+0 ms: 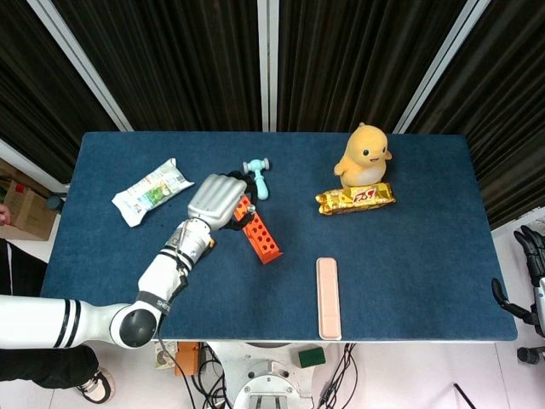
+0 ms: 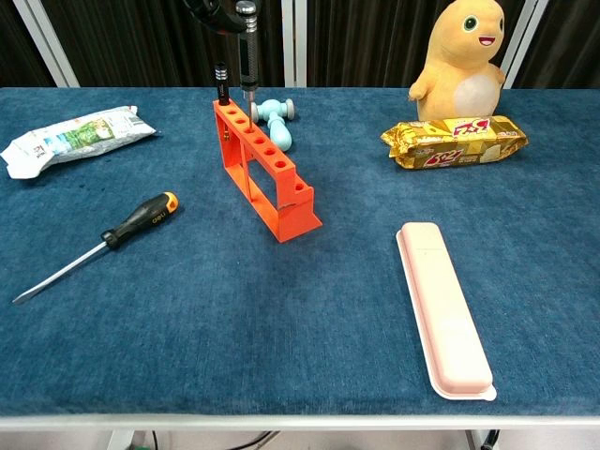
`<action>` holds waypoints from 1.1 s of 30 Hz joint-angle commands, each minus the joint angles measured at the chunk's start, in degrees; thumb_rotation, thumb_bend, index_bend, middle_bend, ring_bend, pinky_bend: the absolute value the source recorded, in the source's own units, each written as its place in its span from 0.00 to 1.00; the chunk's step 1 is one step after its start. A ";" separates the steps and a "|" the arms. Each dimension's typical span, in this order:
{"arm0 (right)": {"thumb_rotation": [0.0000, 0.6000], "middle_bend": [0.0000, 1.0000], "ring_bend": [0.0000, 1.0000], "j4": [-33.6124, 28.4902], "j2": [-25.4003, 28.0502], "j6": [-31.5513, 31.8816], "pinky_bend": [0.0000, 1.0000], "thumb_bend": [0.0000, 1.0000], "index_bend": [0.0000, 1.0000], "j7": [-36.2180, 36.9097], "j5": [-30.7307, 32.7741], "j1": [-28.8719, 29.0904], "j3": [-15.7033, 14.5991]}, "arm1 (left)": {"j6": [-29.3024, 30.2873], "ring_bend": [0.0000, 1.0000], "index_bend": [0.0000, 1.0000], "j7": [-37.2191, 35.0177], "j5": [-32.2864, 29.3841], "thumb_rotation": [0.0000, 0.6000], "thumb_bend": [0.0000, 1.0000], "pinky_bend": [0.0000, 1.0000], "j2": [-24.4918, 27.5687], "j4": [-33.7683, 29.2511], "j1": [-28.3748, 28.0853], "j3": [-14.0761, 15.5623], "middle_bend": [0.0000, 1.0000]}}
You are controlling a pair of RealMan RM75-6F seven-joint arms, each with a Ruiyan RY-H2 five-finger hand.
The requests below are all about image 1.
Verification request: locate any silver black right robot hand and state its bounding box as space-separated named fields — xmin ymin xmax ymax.
xmin=490 ymin=225 xmax=545 ymax=337

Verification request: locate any person black trouser leg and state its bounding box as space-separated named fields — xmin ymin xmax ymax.
xmin=0 ymin=345 xmax=100 ymax=389

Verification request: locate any golden yellow snack pack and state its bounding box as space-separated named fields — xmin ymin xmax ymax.
xmin=315 ymin=181 xmax=397 ymax=217

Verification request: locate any yellow duck plush toy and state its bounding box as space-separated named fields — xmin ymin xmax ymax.
xmin=333 ymin=122 xmax=393 ymax=188

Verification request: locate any blue table cover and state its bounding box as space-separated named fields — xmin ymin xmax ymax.
xmin=40 ymin=130 xmax=519 ymax=343

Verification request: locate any white frame post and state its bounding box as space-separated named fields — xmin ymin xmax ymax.
xmin=393 ymin=0 xmax=500 ymax=135
xmin=26 ymin=0 xmax=135 ymax=132
xmin=256 ymin=0 xmax=280 ymax=133

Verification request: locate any white printed snack bag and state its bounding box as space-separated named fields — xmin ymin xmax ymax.
xmin=111 ymin=158 xmax=196 ymax=228

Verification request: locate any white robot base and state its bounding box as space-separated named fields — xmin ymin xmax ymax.
xmin=207 ymin=341 xmax=318 ymax=409

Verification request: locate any person black upper clothing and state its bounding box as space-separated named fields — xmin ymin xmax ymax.
xmin=0 ymin=238 xmax=49 ymax=297

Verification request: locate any black pleated curtain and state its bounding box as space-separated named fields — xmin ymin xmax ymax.
xmin=0 ymin=0 xmax=122 ymax=185
xmin=50 ymin=0 xmax=263 ymax=132
xmin=277 ymin=0 xmax=474 ymax=134
xmin=406 ymin=0 xmax=545 ymax=232

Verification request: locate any small orange box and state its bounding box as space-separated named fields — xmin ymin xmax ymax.
xmin=175 ymin=341 xmax=202 ymax=377

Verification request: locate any thin black rod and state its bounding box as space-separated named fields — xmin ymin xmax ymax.
xmin=452 ymin=383 xmax=476 ymax=409

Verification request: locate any black cable bundle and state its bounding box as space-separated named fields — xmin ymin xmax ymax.
xmin=313 ymin=342 xmax=358 ymax=409
xmin=158 ymin=339 xmax=234 ymax=409

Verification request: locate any brown cardboard box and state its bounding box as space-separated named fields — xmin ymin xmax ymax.
xmin=0 ymin=180 xmax=59 ymax=242

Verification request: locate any white black sneaker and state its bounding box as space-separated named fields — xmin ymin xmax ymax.
xmin=76 ymin=367 xmax=117 ymax=404

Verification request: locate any long pink case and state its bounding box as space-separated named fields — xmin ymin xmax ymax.
xmin=315 ymin=256 xmax=342 ymax=341

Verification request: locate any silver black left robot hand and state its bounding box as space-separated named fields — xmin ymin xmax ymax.
xmin=186 ymin=170 xmax=257 ymax=233

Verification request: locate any green block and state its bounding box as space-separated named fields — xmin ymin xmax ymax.
xmin=297 ymin=346 xmax=327 ymax=369

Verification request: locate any orange screwdriver holder block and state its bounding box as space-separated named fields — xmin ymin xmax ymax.
xmin=234 ymin=193 xmax=284 ymax=266

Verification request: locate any light blue toy hammer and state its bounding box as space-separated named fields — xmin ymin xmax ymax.
xmin=242 ymin=158 xmax=273 ymax=201

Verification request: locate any black caster wheel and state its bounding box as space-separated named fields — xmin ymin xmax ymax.
xmin=516 ymin=345 xmax=545 ymax=366

